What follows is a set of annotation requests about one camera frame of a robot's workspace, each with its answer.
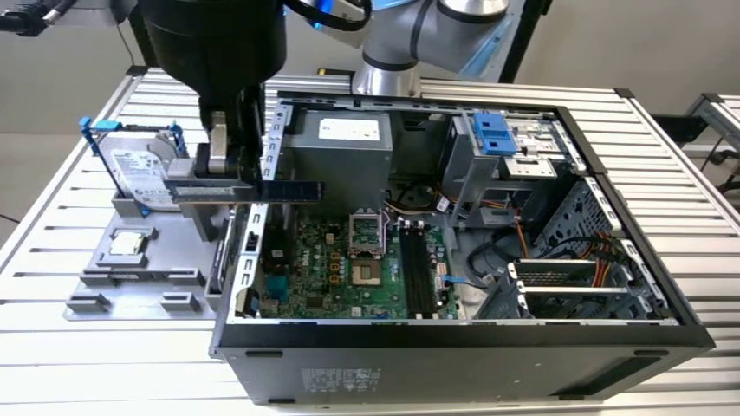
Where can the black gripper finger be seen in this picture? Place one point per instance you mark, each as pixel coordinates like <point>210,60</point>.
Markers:
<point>254,130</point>
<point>217,160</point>

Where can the RAM stick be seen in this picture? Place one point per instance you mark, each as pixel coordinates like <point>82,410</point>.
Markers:
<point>139,276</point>
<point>290,192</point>

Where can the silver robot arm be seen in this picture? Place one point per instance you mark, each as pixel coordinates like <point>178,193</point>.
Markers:
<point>399,39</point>

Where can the RAM slot with white latches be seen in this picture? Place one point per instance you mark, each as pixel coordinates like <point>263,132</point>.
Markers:
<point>415,268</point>
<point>430,268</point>

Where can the hard disk in blue carrier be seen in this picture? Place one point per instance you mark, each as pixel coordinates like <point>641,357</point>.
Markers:
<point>137,173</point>

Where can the black table corner cap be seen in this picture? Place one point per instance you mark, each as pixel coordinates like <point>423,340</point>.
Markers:
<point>137,70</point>
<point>625,92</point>

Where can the grey power supply unit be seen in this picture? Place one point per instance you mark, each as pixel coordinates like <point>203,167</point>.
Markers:
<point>347,164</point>

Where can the yellow-tipped black bar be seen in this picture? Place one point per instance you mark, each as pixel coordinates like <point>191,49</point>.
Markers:
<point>333,72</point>

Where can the black expansion slot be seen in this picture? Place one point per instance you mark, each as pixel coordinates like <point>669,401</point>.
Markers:
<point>278,238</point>

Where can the grey parts rack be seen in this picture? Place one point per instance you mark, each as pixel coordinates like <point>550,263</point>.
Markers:
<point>174,255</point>

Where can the silver CPU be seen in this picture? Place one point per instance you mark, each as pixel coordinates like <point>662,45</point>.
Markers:
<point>127,246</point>

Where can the yellow-framed inductor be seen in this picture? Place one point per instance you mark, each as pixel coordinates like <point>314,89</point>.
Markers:
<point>334,257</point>
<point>334,280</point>
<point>334,268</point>

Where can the blue expansion slot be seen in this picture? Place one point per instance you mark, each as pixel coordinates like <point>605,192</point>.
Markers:
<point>277,288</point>

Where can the CPU socket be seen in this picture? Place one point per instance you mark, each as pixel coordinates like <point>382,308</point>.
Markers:
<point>366,272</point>

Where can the black square chip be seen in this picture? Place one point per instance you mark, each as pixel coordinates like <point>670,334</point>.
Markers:
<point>315,302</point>

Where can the green motherboard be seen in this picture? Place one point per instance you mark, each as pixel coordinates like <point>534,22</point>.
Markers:
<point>325,299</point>

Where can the metal drive bay cage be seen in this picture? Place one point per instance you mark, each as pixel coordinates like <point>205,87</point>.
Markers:
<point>469,173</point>

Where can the blue plastic drive latch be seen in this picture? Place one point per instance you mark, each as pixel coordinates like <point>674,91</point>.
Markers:
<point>491,134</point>

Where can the beige multi-pin power socket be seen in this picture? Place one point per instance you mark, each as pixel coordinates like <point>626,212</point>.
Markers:
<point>442,281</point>

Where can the black PC case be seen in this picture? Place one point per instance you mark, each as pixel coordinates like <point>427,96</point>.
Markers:
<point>405,368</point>

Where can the metal disk bay cage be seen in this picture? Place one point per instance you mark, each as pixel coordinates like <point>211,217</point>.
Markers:
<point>550,273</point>

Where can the neighbouring aluminium table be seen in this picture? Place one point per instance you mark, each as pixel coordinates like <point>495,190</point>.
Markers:
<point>717,108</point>

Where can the black stand post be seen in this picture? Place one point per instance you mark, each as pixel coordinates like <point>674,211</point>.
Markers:
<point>523,34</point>
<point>150,58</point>

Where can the wrist camera on silver bracket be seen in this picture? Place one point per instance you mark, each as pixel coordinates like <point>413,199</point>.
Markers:
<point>87,13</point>

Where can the black table bracket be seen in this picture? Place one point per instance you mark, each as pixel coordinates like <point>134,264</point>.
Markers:
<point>682,128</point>

